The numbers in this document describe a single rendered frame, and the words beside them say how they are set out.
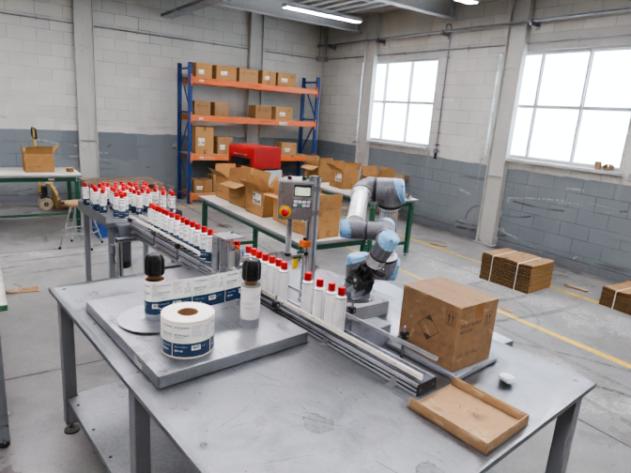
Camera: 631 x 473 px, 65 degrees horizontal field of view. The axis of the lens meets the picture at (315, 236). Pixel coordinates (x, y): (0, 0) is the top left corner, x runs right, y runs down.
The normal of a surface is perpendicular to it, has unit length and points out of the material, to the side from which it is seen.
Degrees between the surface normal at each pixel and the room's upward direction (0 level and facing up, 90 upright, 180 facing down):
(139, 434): 90
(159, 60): 90
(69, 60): 90
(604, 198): 90
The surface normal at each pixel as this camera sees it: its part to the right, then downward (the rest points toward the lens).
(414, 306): -0.81, 0.09
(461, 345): 0.59, 0.24
